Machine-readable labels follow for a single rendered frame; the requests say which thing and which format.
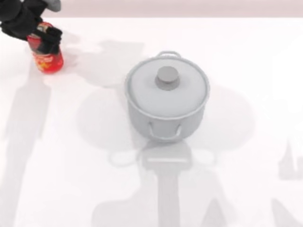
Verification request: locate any red soup can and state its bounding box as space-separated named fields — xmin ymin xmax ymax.
xmin=26 ymin=21 xmax=64 ymax=75

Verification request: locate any grey pot lid with knob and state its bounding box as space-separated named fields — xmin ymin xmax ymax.
xmin=124 ymin=56 xmax=210 ymax=120

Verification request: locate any grey pot with lid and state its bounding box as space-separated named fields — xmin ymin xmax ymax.
xmin=124 ymin=50 xmax=211 ymax=143

